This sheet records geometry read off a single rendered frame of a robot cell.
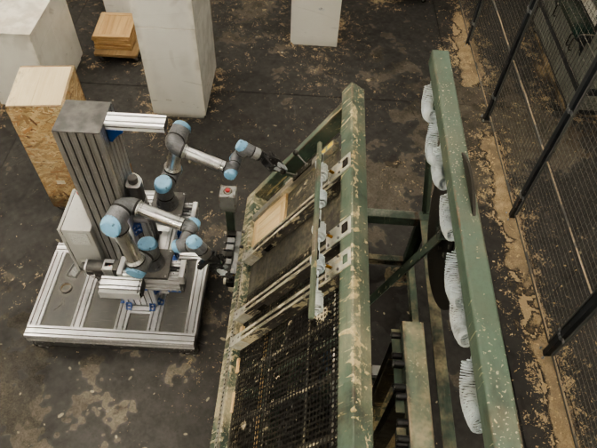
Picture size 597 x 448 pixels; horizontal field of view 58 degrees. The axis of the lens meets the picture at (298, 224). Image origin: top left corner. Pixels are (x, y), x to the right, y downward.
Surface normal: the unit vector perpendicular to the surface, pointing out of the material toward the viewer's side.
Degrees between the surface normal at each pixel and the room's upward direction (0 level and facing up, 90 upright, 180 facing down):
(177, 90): 90
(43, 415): 0
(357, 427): 32
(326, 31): 90
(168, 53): 90
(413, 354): 0
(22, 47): 90
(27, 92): 0
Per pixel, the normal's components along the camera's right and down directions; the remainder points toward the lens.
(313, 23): -0.04, 0.79
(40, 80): 0.04, -0.61
